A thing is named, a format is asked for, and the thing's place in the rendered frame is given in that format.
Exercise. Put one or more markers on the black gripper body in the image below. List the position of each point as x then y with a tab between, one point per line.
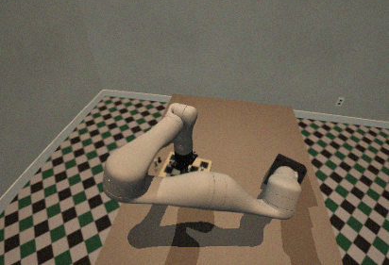
183	157

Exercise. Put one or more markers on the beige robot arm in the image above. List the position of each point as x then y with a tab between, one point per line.
126	178

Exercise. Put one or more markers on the chessboard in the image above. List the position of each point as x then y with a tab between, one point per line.
196	166

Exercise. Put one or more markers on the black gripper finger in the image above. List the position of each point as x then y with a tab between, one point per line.
177	167
189	162

